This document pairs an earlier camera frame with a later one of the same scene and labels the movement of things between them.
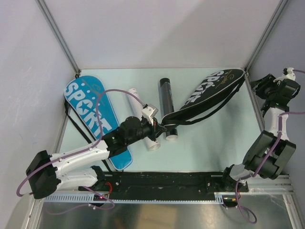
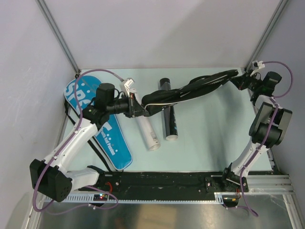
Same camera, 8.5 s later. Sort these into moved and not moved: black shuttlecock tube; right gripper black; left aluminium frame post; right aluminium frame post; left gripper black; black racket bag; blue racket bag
Moved: right gripper black; black racket bag; left gripper black
Not moved: left aluminium frame post; black shuttlecock tube; blue racket bag; right aluminium frame post
